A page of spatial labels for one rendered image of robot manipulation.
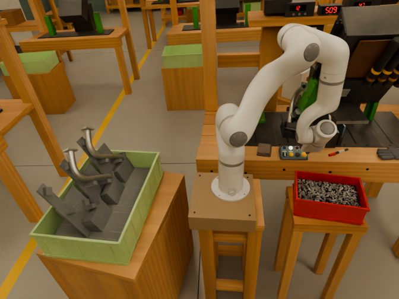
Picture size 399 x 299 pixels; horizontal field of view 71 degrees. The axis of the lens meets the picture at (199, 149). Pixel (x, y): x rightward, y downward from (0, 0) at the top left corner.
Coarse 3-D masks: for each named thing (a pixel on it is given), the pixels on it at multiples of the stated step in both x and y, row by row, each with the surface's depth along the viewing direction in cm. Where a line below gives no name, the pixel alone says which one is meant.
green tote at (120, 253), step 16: (144, 160) 165; (160, 176) 165; (64, 192) 140; (80, 192) 154; (144, 192) 140; (144, 208) 141; (48, 224) 129; (128, 224) 121; (48, 240) 120; (64, 240) 117; (80, 240) 115; (96, 240) 115; (128, 240) 123; (48, 256) 129; (64, 256) 126; (80, 256) 124; (96, 256) 122; (112, 256) 120; (128, 256) 123
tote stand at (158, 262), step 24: (168, 192) 158; (168, 216) 150; (144, 240) 133; (168, 240) 155; (192, 240) 209; (48, 264) 135; (72, 264) 126; (96, 264) 125; (144, 264) 127; (168, 264) 160; (72, 288) 146; (96, 288) 137; (120, 288) 128; (144, 288) 130; (168, 288) 165
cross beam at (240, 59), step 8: (224, 56) 194; (232, 56) 193; (240, 56) 193; (248, 56) 192; (256, 56) 192; (224, 64) 197; (232, 64) 197; (240, 64) 196; (248, 64) 195; (256, 64) 195
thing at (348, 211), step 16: (304, 176) 147; (320, 176) 144; (336, 176) 142; (304, 192) 139; (320, 192) 139; (336, 192) 139; (352, 192) 138; (304, 208) 134; (320, 208) 131; (336, 208) 129; (352, 208) 126; (368, 208) 124
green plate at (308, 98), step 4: (312, 80) 157; (316, 80) 152; (308, 84) 162; (312, 84) 156; (316, 84) 152; (308, 88) 161; (312, 88) 155; (316, 88) 154; (304, 92) 166; (308, 92) 159; (312, 92) 154; (316, 92) 156; (304, 96) 164; (308, 96) 158; (312, 96) 157; (300, 100) 169; (304, 100) 163; (308, 100) 158; (312, 100) 159; (300, 104) 167; (304, 104) 161; (308, 104) 161; (300, 108) 166
